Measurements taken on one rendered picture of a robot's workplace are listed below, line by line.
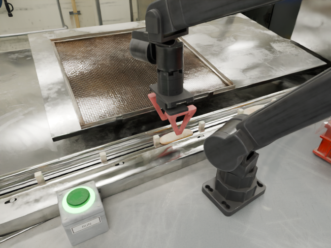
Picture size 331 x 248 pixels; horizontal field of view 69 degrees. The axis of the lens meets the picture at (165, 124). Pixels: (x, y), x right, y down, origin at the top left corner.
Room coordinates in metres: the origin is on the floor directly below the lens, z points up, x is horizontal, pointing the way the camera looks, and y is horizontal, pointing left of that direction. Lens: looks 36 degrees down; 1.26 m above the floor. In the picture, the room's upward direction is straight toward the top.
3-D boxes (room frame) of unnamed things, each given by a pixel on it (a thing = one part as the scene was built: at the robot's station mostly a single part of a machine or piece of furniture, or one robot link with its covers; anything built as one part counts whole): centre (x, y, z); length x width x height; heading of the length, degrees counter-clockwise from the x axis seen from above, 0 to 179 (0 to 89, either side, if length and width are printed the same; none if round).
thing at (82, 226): (0.27, 0.16, 0.84); 0.08 x 0.08 x 0.11; 27
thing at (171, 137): (0.51, -0.03, 0.86); 0.10 x 0.04 x 0.01; 117
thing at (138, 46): (0.52, 0.02, 1.11); 0.11 x 0.09 x 0.12; 46
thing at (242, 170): (0.36, -0.13, 0.94); 0.09 x 0.05 x 0.10; 46
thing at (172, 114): (0.46, -0.02, 0.95); 0.07 x 0.07 x 0.09; 27
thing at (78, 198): (0.27, 0.15, 0.90); 0.04 x 0.04 x 0.02
